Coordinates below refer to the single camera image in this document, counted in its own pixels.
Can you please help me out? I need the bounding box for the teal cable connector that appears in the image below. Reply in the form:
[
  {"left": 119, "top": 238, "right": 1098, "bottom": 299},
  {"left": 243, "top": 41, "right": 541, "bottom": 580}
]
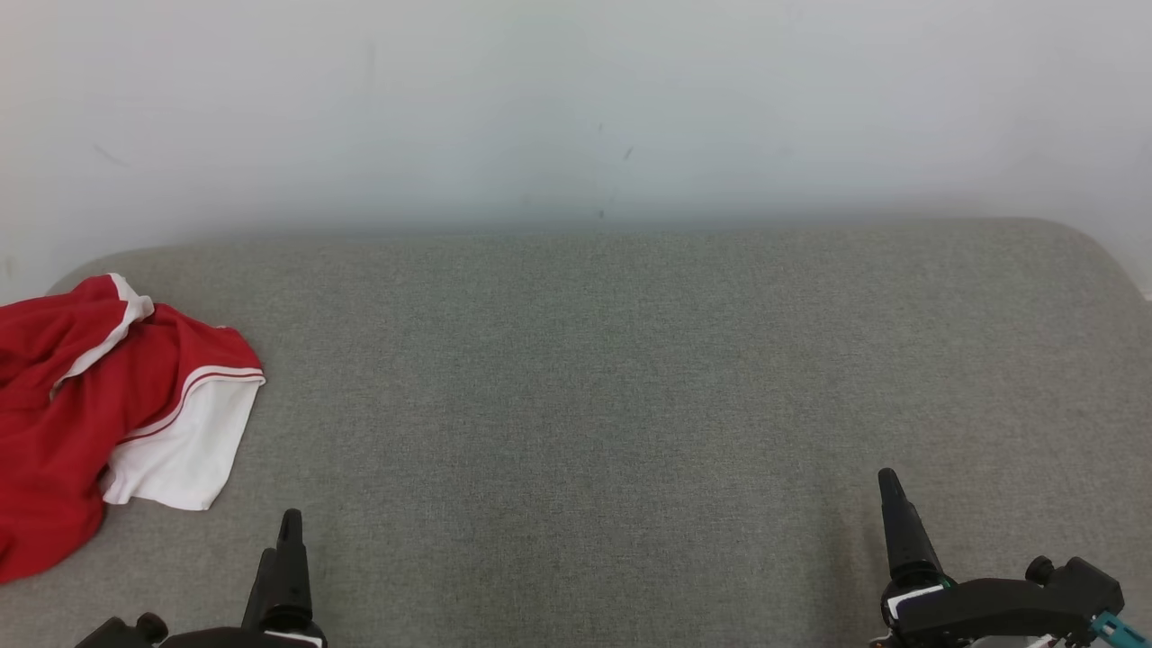
[{"left": 1091, "top": 611, "right": 1149, "bottom": 648}]

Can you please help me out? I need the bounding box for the red garment with white hem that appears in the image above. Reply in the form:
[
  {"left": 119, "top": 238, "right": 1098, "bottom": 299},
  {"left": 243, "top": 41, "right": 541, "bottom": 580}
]
[{"left": 0, "top": 273, "right": 157, "bottom": 401}]

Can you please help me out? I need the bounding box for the red shirt with white sleeves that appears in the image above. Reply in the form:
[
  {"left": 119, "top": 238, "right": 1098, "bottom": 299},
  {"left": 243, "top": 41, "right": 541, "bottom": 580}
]
[{"left": 0, "top": 302, "right": 267, "bottom": 584}]

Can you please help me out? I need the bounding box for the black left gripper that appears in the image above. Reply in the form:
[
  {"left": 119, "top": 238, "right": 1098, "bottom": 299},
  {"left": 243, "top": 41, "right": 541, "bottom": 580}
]
[{"left": 75, "top": 508, "right": 328, "bottom": 648}]

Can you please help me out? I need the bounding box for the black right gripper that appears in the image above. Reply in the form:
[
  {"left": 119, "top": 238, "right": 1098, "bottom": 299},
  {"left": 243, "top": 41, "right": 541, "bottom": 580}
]
[{"left": 871, "top": 467, "right": 1127, "bottom": 648}]

